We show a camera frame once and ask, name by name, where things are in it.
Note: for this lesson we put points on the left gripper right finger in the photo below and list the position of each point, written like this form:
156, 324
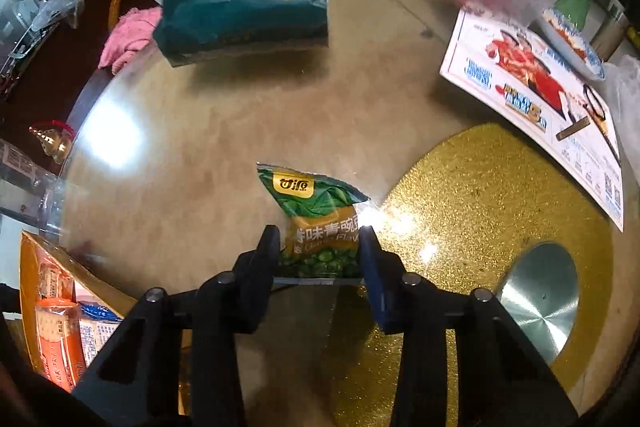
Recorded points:
382, 273

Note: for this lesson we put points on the blue white patterned plate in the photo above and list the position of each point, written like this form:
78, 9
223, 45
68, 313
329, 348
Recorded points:
569, 43

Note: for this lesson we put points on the white plastic bag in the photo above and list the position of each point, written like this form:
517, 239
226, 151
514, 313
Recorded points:
622, 94

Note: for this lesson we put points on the printed advertising leaflet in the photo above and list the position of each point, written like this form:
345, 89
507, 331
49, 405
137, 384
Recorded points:
514, 72

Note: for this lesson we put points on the yellow-rimmed white tray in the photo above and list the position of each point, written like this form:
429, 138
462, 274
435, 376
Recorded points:
103, 358

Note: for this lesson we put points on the gold glitter turntable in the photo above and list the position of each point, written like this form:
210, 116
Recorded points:
479, 200

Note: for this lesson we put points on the clear glass cup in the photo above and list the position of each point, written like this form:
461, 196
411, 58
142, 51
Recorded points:
29, 193

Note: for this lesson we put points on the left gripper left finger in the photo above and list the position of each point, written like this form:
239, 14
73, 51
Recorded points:
254, 270

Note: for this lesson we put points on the brown orange biscuit pack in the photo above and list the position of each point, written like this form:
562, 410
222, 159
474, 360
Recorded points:
57, 323

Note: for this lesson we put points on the white blue biscuit pack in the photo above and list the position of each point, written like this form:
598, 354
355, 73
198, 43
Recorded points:
96, 325

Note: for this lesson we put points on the green pea snack packet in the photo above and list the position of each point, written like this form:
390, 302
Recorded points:
323, 223

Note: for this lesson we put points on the pink cloth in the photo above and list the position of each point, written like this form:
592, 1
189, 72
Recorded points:
132, 33

